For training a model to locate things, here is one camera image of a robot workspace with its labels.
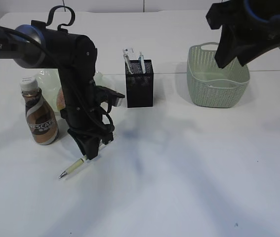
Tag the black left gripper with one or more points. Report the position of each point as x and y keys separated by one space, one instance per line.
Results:
x=89 y=121

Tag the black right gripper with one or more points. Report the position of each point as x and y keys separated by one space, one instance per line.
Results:
x=251 y=27

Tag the cream pen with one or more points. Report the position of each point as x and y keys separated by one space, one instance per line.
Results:
x=77 y=164

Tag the sugared bread roll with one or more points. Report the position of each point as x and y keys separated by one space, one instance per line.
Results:
x=60 y=101

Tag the brown Nescafe coffee bottle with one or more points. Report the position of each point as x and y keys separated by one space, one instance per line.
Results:
x=39 y=115

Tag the grey pen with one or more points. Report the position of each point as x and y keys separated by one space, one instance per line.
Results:
x=142 y=62
x=128 y=63

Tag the clear plastic ruler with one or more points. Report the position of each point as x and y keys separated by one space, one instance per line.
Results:
x=129 y=52

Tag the green woven plastic basket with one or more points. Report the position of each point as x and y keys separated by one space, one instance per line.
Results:
x=211 y=86

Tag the green wavy glass plate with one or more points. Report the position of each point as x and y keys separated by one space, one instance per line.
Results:
x=49 y=82

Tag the black mesh pen holder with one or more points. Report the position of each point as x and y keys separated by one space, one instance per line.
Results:
x=139 y=86

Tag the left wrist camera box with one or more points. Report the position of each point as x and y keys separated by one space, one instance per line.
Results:
x=112 y=97

